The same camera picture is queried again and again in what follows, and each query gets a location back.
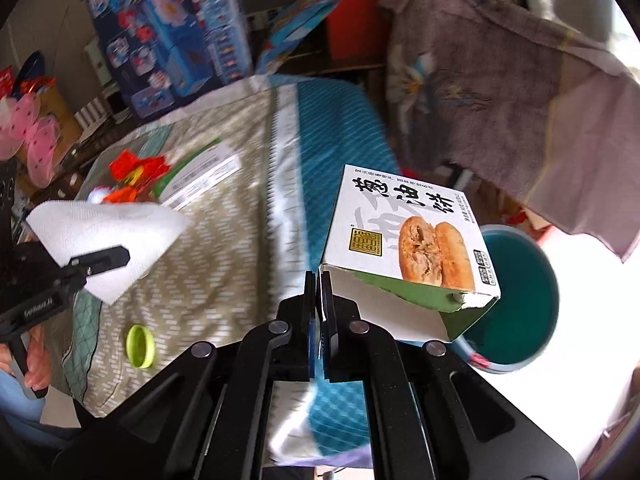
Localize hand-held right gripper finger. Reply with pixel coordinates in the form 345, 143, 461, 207
320, 269, 587, 480
52, 270, 321, 480

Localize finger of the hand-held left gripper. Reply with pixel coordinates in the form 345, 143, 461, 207
67, 245, 132, 287

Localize white paper tissue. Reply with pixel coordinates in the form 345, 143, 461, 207
25, 200, 194, 306

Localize red yellow plastic wrapper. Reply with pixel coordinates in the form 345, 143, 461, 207
109, 149, 174, 192

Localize white pastry box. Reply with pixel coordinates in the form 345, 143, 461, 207
318, 164, 502, 343

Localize teal plastic bin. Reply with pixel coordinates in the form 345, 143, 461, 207
452, 225, 560, 375

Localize person's left hand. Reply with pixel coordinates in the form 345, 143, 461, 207
24, 330, 54, 393

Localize orange wrapper piece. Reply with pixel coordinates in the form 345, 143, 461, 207
102, 186, 151, 206

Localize green bottle cap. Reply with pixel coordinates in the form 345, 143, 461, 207
125, 324, 157, 370

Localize teal beige patterned bedspread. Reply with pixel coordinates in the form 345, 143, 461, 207
62, 75, 406, 466

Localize person's blue trousers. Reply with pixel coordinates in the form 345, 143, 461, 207
0, 370, 78, 448

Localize green white flat carton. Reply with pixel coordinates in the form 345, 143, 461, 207
152, 137, 244, 212

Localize blue printed toy box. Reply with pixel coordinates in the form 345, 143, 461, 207
82, 0, 253, 121

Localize blue printed plastic bag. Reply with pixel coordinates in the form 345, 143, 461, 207
255, 0, 342, 77

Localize grey floral hanging cloth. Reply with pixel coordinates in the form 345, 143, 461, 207
377, 0, 640, 264

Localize orange red cabinet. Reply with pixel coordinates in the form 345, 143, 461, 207
315, 0, 396, 61

